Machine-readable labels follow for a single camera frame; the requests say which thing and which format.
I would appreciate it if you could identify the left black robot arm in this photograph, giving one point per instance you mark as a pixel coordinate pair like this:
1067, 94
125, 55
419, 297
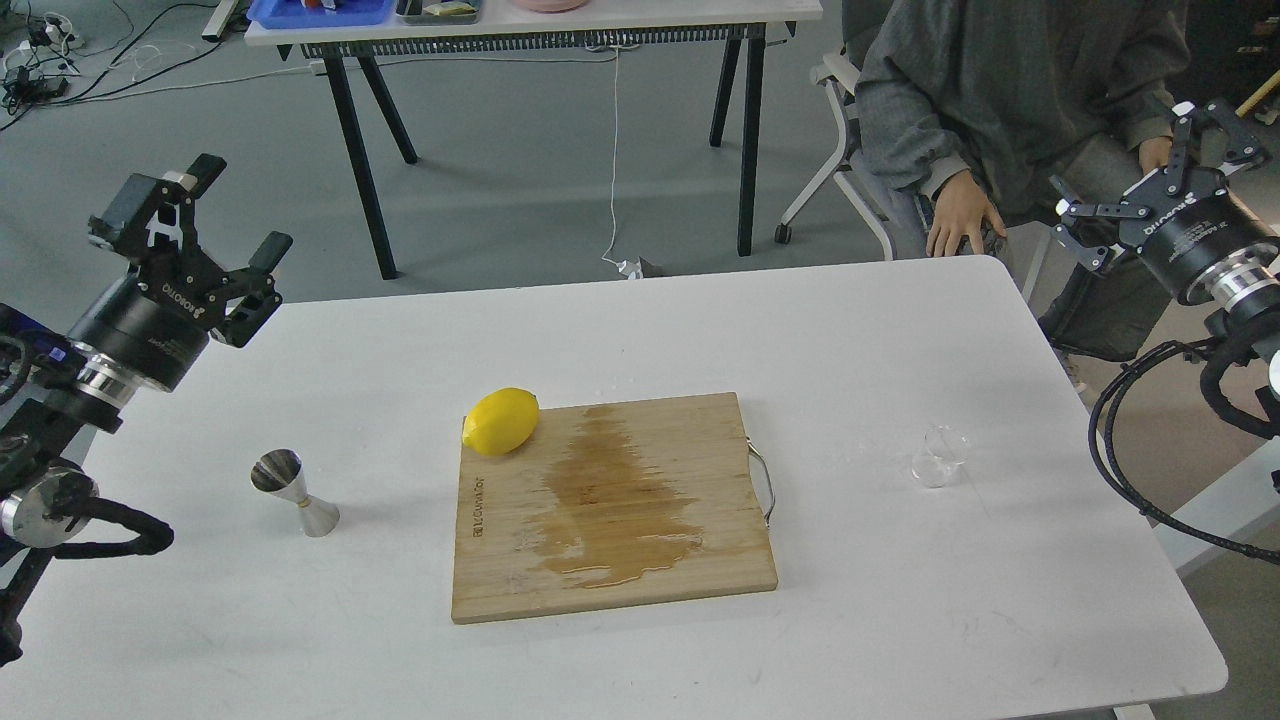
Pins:
51, 508

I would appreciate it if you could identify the small clear glass cup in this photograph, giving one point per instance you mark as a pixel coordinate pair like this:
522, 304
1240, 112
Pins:
941, 457

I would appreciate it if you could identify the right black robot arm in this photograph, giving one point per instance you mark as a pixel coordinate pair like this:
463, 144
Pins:
1238, 380

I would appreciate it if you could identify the yellow lemon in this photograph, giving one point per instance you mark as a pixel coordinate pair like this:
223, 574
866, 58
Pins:
501, 422

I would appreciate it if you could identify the blue plastic tray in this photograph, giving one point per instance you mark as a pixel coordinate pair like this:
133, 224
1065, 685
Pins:
319, 14

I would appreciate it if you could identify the grey tray with items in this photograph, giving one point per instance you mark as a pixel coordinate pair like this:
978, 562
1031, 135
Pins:
437, 13

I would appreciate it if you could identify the steel double jigger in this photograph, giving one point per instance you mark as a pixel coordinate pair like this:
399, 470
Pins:
279, 473

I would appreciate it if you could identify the white office chair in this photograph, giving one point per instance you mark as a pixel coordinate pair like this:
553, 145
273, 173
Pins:
845, 167

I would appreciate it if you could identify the white background table black legs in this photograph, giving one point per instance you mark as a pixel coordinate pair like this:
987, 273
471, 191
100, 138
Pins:
503, 26

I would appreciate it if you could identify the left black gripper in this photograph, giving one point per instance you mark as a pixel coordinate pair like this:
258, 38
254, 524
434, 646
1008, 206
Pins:
158, 318

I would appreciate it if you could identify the person in grey sweater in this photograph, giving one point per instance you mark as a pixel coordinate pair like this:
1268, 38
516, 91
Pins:
1017, 92

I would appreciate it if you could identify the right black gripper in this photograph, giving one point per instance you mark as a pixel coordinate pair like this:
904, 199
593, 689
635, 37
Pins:
1197, 238

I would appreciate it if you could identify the wooden cutting board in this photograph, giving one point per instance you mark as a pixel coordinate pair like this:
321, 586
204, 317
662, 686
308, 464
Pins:
610, 506

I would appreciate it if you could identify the pink bowl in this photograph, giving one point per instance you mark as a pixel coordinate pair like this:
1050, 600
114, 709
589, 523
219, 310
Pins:
550, 6

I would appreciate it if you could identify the person's right hand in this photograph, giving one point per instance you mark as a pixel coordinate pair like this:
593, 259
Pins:
963, 215

